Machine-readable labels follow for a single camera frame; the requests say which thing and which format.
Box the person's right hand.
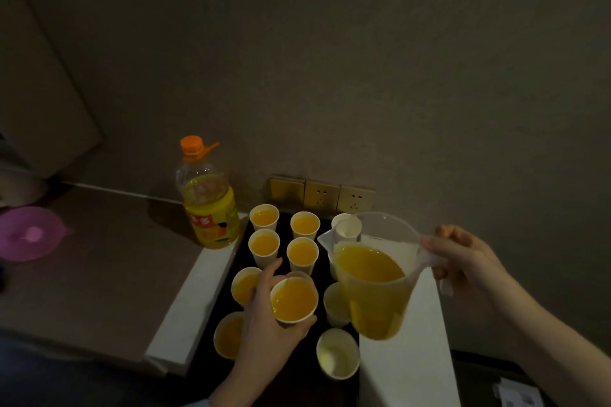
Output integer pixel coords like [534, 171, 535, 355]
[420, 224, 509, 309]

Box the person's right forearm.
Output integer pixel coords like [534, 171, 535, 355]
[477, 273, 611, 407]

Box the white rectangular block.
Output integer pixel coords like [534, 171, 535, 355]
[144, 213, 250, 377]
[358, 240, 461, 407]

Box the black tray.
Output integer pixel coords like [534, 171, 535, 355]
[190, 213, 362, 407]

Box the gold wall socket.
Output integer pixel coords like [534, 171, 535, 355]
[304, 181, 341, 212]
[337, 185, 376, 216]

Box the white paper sheet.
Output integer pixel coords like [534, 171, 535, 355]
[494, 378, 545, 407]

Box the clear plastic measuring jug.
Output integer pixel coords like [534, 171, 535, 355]
[317, 212, 454, 341]

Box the set of white paper cups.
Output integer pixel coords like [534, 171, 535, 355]
[213, 204, 362, 382]

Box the person's left hand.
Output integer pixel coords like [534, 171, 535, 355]
[233, 258, 318, 381]

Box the gold wall switch plate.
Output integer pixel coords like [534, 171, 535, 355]
[270, 177, 306, 208]

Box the juice-filled white paper cup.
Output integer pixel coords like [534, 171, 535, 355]
[270, 276, 320, 328]

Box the person's left forearm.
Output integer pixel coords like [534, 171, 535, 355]
[208, 364, 287, 407]

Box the orange juice bottle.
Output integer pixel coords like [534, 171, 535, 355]
[176, 135, 241, 250]

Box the purple plastic lid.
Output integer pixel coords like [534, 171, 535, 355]
[0, 206, 73, 263]

